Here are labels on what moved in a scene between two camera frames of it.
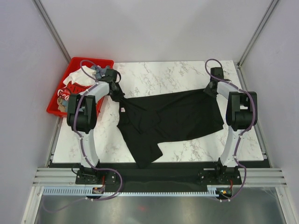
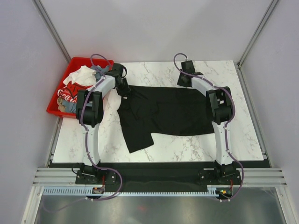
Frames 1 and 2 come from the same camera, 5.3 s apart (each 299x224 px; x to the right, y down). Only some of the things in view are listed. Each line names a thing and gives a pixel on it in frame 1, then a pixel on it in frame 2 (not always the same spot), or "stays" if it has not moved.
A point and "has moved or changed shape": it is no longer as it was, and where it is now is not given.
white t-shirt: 79,77 stays
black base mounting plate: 125,176 stays
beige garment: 61,108 stays
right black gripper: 207,90 → 180,82
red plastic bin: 75,63 stays
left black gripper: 118,98 → 125,91
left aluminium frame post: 52,29 stays
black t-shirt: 149,120 has moved or changed shape
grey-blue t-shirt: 100,72 stays
